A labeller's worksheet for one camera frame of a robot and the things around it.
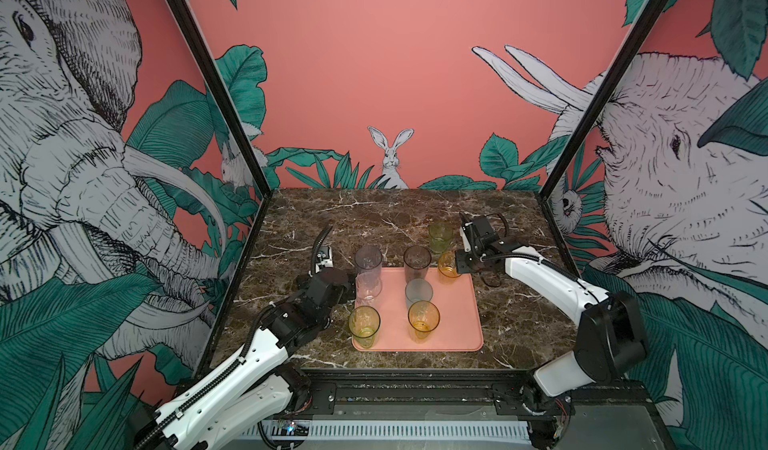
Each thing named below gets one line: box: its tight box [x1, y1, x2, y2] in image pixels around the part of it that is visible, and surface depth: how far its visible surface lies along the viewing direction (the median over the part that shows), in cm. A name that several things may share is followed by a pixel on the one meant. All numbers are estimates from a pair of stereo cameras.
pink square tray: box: [352, 267, 484, 352], surface depth 88 cm
